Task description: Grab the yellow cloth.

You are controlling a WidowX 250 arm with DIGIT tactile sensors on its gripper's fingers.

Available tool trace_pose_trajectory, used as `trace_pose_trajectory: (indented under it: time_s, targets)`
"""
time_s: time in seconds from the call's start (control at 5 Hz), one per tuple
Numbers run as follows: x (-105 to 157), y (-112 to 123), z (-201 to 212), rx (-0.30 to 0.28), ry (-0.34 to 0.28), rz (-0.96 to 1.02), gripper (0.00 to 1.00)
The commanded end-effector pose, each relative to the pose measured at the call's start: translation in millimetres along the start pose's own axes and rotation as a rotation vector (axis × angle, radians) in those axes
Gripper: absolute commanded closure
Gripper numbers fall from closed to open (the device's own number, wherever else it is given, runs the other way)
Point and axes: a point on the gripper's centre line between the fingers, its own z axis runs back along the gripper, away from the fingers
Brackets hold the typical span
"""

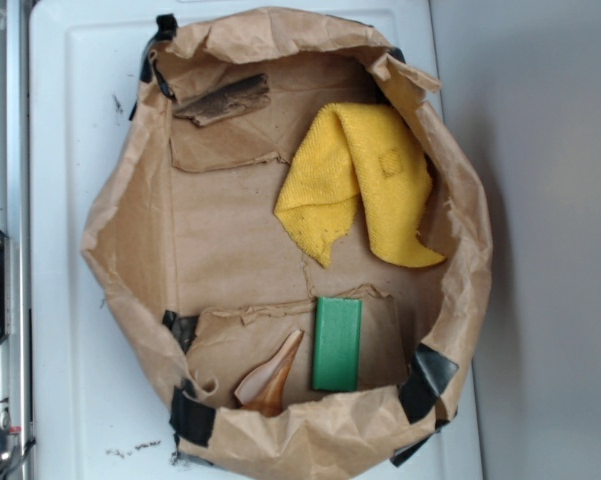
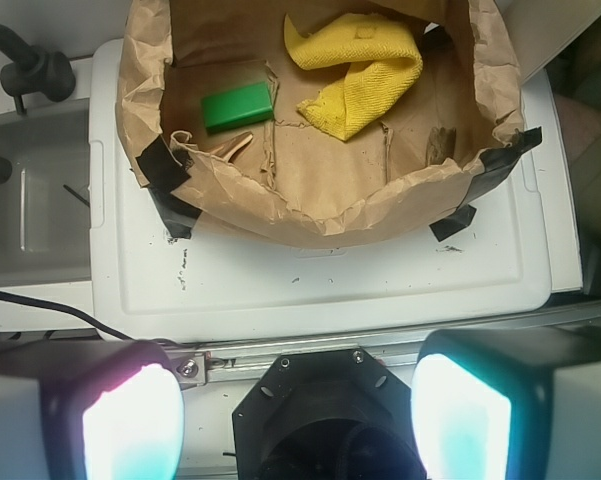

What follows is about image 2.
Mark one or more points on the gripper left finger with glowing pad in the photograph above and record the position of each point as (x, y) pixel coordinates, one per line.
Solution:
(86, 409)

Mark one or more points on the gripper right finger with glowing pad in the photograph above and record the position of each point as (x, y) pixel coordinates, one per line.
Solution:
(509, 404)

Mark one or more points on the yellow cloth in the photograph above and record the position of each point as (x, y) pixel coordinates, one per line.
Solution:
(383, 62)

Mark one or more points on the black tape piece lower right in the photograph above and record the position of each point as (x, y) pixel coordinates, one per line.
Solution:
(458, 221)

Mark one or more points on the black tape piece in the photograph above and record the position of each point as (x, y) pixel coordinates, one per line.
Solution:
(498, 163)
(165, 173)
(458, 221)

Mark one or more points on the black tape piece left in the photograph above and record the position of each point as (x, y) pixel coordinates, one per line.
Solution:
(165, 173)

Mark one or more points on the clear tape curl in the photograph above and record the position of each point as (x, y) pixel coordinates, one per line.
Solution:
(226, 151)

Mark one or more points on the brown paper bag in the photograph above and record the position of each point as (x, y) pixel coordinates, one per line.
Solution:
(294, 184)

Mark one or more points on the green rectangular block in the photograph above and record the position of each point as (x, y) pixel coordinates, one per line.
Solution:
(238, 107)

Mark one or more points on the black faucet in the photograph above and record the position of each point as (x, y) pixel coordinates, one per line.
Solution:
(32, 69)

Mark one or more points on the aluminium rail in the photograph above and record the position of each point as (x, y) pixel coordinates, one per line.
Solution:
(215, 364)

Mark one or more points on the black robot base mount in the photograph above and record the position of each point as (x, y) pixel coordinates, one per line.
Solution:
(347, 425)

